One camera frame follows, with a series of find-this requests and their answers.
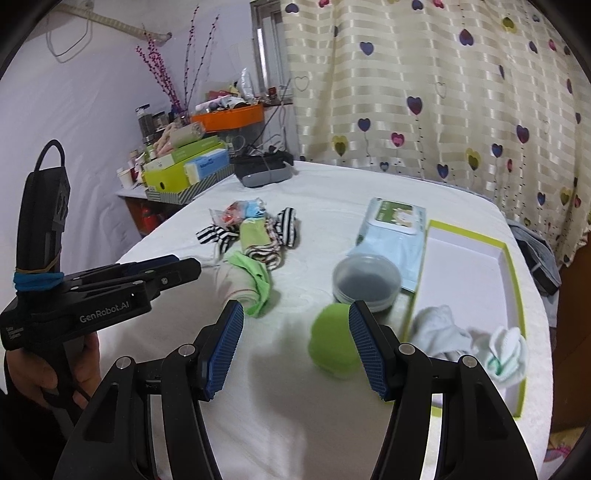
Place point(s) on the person's left hand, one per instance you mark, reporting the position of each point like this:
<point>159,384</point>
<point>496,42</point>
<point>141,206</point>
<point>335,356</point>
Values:
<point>27,374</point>

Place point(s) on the white box with green rim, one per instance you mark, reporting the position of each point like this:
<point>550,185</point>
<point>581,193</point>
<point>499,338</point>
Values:
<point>466,286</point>

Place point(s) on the flat green sock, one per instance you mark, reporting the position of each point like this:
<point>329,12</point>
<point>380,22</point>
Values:
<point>256,281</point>

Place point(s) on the wall pipe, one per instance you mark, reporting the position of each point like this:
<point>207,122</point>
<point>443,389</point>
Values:
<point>115,25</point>

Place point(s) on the wet wipes pack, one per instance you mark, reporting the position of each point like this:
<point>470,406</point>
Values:
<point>395,219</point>

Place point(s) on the wet wipes packet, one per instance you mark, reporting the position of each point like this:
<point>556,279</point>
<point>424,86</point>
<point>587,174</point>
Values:
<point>397,258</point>

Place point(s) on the heart print curtain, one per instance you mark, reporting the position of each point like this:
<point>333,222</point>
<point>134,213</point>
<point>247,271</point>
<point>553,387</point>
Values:
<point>438,115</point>

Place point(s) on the brown striped sock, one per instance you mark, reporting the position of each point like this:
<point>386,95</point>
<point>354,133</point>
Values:
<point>265,257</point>

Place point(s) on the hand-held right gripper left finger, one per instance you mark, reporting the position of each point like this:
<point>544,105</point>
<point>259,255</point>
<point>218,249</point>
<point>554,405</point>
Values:
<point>226,350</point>

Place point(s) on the white sock with green trim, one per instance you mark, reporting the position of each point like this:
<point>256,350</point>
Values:
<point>508,353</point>

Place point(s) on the beige patterned pouch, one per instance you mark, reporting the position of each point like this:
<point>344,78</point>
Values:
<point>178,134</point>

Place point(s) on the lime green box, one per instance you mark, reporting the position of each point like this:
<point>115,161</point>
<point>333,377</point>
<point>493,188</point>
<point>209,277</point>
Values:
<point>168,177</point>

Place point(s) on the clear mask packet red print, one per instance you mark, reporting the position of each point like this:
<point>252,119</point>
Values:
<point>228,213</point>

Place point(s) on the blue elastic band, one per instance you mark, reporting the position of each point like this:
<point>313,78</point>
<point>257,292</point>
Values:
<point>39,280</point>

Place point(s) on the orange tray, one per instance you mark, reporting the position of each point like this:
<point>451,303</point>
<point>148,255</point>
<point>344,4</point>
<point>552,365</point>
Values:
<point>231,117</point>

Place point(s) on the black white striped sock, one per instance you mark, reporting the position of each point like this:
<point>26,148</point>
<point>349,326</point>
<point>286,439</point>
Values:
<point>217,235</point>
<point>287,226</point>

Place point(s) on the flat green box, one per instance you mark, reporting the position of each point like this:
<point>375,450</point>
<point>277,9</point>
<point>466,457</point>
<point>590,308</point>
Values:
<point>198,146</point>

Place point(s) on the glass jar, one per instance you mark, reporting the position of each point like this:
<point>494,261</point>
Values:
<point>145,121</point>

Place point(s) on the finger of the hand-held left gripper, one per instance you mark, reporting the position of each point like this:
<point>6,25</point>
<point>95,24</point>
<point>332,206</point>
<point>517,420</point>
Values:
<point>171,273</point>
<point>154,262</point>

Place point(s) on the light green sock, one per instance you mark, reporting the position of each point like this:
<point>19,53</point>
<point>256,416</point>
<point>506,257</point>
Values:
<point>254,235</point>

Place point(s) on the window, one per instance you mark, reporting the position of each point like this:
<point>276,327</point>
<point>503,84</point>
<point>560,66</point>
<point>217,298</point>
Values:
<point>270,46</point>

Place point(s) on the grey black headset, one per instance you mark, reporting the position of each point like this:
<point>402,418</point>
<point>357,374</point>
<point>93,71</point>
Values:
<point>263,173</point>

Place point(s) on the wooden side table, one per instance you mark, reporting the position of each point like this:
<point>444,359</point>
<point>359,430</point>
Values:
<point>138,217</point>

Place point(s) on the beige sock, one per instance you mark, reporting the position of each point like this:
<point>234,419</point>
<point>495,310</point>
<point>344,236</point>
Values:
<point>231,286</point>

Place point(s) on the dark folded clothing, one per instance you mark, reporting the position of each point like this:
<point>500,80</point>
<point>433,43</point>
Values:
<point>535,258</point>

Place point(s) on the striped cardboard tray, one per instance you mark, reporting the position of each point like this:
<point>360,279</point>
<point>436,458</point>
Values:
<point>184,194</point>

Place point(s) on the round clear plastic container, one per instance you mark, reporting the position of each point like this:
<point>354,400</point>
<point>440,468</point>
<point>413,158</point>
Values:
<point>367,281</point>

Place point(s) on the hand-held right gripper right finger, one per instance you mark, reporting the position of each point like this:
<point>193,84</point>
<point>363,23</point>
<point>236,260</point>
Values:
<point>368,353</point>

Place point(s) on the blue tissue box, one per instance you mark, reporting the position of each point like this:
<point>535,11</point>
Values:
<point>207,165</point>

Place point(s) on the wooden furniture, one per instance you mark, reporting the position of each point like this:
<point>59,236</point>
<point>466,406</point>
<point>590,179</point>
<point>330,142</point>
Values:
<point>572,350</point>

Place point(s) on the purple decorative branches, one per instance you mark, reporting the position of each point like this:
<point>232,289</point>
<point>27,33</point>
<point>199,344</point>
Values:
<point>159,69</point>

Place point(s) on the paper cup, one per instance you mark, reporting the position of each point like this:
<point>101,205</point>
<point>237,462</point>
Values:
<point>125,177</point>

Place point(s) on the blue face mask packet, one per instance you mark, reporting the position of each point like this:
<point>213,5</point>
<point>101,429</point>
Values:
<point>254,210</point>

